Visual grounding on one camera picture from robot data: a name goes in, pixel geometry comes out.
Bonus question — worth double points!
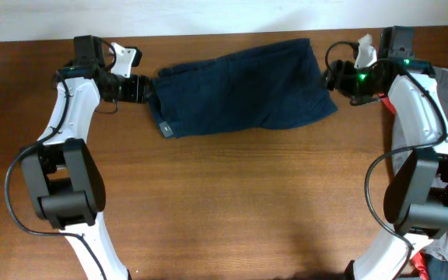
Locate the navy blue shorts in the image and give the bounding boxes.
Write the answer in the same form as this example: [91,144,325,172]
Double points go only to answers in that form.
[149,38,337,138]

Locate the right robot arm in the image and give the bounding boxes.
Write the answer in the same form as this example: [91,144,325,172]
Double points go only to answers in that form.
[323,26,448,279]

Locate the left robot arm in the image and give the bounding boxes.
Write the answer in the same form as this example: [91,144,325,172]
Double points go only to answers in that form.
[12,35,152,279]

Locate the red cloth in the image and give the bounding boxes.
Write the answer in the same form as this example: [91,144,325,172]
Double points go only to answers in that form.
[379,93,429,280]

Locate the right black cable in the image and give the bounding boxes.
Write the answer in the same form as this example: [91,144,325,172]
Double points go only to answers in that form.
[324,40,448,280]

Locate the black cable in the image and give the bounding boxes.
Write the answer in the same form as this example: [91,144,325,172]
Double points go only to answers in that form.
[4,37,118,280]
[324,40,448,280]

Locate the left black cable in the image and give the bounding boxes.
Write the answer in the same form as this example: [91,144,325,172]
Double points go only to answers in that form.
[4,37,118,280]

